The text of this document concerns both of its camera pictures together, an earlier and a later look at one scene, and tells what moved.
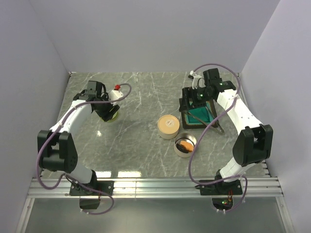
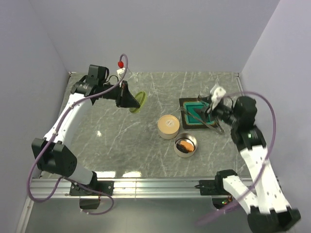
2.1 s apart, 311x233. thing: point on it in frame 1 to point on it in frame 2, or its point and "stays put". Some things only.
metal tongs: (215, 126) stays put
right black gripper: (187, 91) to (201, 111)
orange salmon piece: (188, 146) stays put
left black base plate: (105, 186) stays put
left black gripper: (107, 115) to (126, 99)
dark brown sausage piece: (181, 148) stays put
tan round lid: (168, 124) stays put
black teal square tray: (205, 113) stays put
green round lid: (114, 117) to (140, 97)
